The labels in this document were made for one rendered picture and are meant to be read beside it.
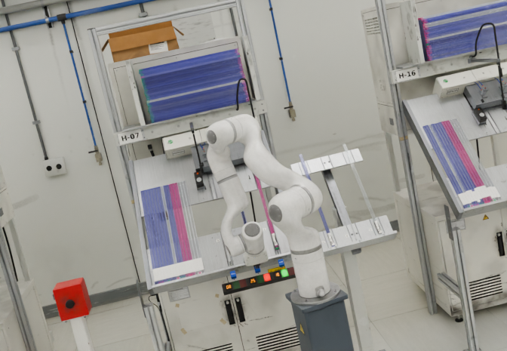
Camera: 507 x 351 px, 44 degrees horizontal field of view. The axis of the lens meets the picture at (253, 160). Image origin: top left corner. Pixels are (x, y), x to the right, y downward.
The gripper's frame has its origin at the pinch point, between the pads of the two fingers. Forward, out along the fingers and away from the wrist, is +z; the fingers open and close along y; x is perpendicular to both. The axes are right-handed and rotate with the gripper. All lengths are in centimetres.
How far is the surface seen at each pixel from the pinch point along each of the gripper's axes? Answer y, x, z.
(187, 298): -36, 10, 41
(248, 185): 6.2, 43.8, 5.5
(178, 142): -22, 73, -2
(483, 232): 120, 7, 44
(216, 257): -16.7, 10.5, 5.5
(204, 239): -20.0, 20.5, 5.5
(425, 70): 110, 81, -4
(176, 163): -26, 66, 5
